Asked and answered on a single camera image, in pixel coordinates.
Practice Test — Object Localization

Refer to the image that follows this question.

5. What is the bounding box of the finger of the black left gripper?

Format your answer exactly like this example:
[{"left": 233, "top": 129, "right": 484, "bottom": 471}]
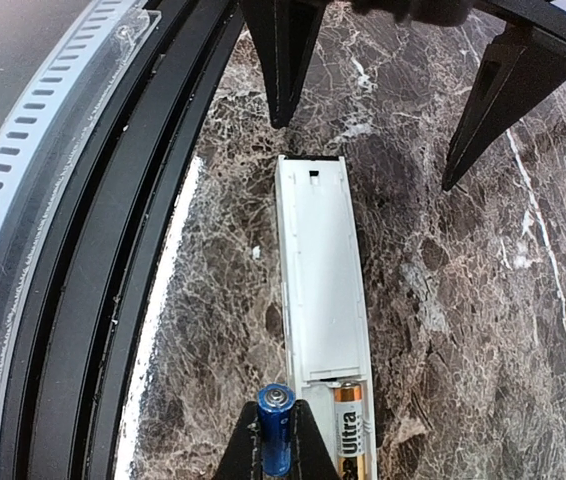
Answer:
[
  {"left": 240, "top": 0, "right": 326, "bottom": 129},
  {"left": 442, "top": 26, "right": 566, "bottom": 191}
]

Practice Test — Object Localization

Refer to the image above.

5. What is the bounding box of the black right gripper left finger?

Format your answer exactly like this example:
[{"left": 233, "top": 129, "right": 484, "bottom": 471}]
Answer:
[{"left": 212, "top": 401, "right": 263, "bottom": 480}]

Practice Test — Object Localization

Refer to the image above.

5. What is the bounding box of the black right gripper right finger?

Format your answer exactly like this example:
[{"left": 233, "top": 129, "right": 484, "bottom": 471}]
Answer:
[{"left": 290, "top": 399, "right": 340, "bottom": 480}]

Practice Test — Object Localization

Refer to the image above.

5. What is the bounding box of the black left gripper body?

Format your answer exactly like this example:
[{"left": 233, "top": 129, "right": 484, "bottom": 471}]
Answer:
[{"left": 350, "top": 0, "right": 566, "bottom": 42}]

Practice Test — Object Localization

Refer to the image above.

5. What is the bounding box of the blue AAA battery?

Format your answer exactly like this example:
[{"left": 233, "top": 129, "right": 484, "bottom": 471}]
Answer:
[{"left": 257, "top": 383, "right": 295, "bottom": 477}]

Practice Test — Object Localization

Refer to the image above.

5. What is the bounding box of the white remote control body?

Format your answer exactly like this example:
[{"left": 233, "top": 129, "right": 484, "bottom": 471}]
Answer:
[{"left": 275, "top": 155, "right": 378, "bottom": 479}]

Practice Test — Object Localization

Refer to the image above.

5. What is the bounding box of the black curved front table rail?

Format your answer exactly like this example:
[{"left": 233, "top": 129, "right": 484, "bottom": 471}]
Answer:
[{"left": 0, "top": 1, "right": 243, "bottom": 479}]

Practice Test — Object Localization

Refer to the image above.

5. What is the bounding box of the white slotted cable duct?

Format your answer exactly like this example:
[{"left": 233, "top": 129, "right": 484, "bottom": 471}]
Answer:
[{"left": 0, "top": 1, "right": 161, "bottom": 231}]

